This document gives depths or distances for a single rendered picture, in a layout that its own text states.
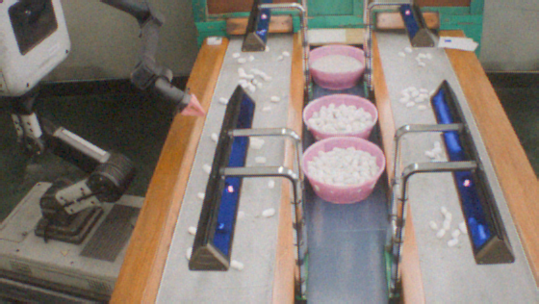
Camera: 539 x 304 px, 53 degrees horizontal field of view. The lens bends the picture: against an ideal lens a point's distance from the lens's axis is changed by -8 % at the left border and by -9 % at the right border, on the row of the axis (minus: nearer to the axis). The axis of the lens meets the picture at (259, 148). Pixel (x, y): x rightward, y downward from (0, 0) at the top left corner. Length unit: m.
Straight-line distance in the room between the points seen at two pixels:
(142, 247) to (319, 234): 0.51
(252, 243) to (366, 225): 0.36
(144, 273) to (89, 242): 0.63
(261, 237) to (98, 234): 0.76
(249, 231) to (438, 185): 0.59
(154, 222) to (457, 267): 0.86
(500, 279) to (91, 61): 3.18
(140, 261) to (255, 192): 0.43
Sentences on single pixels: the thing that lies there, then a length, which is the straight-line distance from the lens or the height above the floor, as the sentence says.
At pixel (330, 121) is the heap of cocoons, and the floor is 0.74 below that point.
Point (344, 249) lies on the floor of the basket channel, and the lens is 1.69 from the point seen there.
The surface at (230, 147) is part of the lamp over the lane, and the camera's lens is 1.36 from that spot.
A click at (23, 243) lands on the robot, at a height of 0.47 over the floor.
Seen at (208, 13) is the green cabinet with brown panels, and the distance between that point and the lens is 2.78.
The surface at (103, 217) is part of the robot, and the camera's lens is 2.26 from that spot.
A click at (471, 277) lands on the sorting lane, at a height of 0.74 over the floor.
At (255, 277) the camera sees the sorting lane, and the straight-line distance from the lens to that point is 1.54.
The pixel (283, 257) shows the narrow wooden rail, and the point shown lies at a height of 0.76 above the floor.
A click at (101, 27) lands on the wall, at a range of 3.95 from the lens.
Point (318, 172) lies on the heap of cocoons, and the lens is 1.86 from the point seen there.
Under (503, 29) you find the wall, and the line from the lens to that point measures 3.80.
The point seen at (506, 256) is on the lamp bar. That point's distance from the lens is 1.17.
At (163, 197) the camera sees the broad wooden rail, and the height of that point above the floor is 0.76.
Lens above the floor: 1.87
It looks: 35 degrees down
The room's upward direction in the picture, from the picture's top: 6 degrees counter-clockwise
